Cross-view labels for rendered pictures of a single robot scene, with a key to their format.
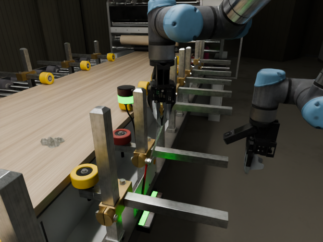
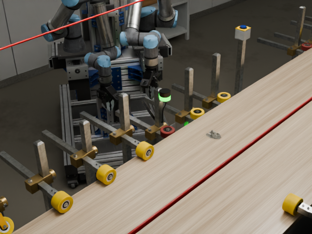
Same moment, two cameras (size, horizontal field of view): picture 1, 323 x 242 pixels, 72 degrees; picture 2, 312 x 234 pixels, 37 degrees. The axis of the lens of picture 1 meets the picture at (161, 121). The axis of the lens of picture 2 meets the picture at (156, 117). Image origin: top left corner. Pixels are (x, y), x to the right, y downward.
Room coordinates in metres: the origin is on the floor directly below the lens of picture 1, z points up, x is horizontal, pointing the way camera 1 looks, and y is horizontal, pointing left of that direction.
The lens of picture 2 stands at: (2.64, 1.13, 2.31)
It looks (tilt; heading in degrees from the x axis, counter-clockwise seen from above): 32 degrees down; 209
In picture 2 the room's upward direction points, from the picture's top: 1 degrees counter-clockwise
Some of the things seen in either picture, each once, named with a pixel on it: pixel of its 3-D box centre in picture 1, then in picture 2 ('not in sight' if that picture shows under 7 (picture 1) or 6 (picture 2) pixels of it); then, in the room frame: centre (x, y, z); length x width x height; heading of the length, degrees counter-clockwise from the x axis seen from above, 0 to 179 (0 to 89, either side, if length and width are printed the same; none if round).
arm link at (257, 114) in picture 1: (262, 113); (105, 78); (0.65, -0.32, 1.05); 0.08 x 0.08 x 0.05
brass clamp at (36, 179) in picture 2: (181, 79); (41, 180); (1.46, -0.13, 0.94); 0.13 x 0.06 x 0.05; 164
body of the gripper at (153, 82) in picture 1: (162, 81); (152, 73); (0.64, 0.00, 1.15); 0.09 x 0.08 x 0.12; 5
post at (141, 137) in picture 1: (142, 150); (159, 125); (0.71, 0.07, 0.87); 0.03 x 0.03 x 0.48; 74
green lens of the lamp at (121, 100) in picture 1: (126, 97); (165, 96); (0.72, 0.12, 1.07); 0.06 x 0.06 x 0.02
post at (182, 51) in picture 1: (180, 86); (46, 184); (1.43, -0.13, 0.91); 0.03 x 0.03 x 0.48; 74
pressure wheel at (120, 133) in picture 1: (121, 144); (167, 137); (0.78, 0.16, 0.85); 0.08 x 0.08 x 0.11
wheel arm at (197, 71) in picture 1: (205, 72); not in sight; (1.68, -0.33, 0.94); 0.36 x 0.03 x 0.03; 74
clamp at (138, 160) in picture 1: (143, 152); (156, 130); (0.73, 0.07, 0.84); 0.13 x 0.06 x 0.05; 164
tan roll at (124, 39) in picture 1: (164, 41); not in sight; (3.13, -0.03, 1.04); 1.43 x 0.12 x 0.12; 74
